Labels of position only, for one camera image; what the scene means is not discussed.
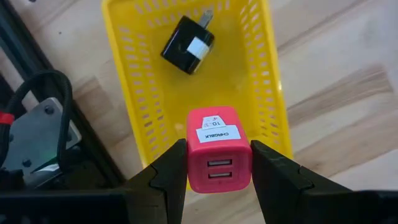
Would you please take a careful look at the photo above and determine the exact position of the yellow plastic slotted basket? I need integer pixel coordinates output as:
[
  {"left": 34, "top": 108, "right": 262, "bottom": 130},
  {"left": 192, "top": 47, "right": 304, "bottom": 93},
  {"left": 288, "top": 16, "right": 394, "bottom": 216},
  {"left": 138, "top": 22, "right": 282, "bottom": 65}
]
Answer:
[{"left": 101, "top": 0, "right": 294, "bottom": 191}]

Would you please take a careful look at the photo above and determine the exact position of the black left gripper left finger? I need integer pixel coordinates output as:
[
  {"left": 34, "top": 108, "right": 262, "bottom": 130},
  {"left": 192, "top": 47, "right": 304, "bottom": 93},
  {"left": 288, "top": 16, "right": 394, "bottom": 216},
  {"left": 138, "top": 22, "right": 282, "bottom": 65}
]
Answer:
[{"left": 124, "top": 139, "right": 188, "bottom": 224}]

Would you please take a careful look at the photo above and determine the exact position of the grey metal base plate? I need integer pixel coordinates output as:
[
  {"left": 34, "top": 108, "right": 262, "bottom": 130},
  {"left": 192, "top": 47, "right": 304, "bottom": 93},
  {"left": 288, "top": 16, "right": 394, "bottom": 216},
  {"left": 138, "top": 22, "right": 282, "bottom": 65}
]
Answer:
[{"left": 1, "top": 96, "right": 83, "bottom": 187}]

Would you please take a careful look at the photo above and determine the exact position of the black braided cable red tape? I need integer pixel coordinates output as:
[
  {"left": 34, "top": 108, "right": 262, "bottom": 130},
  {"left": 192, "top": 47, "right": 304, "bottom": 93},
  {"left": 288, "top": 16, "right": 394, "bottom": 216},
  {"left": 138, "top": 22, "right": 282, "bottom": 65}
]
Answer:
[{"left": 0, "top": 70, "right": 73, "bottom": 166}]

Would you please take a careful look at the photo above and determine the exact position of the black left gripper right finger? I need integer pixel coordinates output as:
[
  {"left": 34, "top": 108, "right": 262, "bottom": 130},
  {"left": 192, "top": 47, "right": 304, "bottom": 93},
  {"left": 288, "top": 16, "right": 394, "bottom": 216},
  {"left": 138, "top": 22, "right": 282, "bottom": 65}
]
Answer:
[{"left": 250, "top": 140, "right": 352, "bottom": 224}]

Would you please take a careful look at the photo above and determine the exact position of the black USB wall charger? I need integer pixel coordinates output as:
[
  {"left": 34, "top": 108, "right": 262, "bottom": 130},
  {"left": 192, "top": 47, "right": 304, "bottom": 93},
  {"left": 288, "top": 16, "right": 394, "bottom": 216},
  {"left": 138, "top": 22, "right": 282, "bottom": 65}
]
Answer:
[{"left": 160, "top": 9, "right": 216, "bottom": 75}]

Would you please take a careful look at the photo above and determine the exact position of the pink USB wall charger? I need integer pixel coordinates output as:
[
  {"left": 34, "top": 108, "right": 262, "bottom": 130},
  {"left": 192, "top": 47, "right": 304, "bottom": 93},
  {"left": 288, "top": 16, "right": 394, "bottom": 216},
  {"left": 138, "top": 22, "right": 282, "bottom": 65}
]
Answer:
[{"left": 185, "top": 106, "right": 253, "bottom": 194}]

